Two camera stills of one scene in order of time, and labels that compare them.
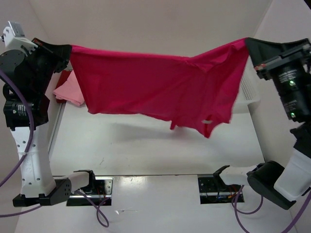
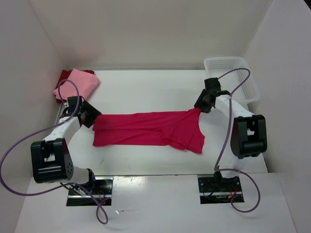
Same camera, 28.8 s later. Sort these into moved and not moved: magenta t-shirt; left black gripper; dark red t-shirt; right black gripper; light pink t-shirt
Moved: left black gripper; right black gripper; magenta t-shirt
Not moved: light pink t-shirt; dark red t-shirt
